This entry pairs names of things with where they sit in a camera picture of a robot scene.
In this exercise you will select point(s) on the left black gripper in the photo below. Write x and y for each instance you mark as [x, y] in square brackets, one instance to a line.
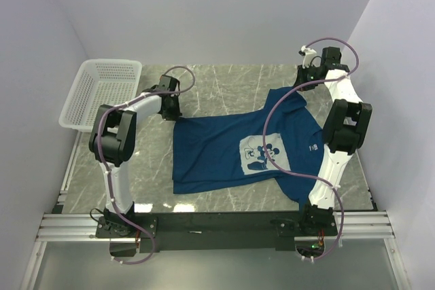
[172, 112]

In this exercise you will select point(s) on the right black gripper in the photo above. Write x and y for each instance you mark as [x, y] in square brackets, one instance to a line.
[302, 79]

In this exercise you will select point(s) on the white plastic basket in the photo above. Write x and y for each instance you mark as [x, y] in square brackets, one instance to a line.
[99, 82]

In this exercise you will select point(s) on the blue printed t-shirt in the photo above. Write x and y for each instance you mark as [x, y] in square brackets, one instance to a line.
[281, 141]

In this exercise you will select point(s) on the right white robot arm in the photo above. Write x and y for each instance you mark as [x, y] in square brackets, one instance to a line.
[343, 133]

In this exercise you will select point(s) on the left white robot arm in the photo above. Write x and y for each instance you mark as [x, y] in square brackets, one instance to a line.
[113, 136]

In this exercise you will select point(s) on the black base beam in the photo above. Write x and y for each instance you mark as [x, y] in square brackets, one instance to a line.
[211, 231]

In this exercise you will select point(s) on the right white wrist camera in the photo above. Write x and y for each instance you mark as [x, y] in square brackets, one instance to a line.
[308, 54]

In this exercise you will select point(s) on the aluminium frame rail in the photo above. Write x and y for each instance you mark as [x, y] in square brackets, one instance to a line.
[68, 228]

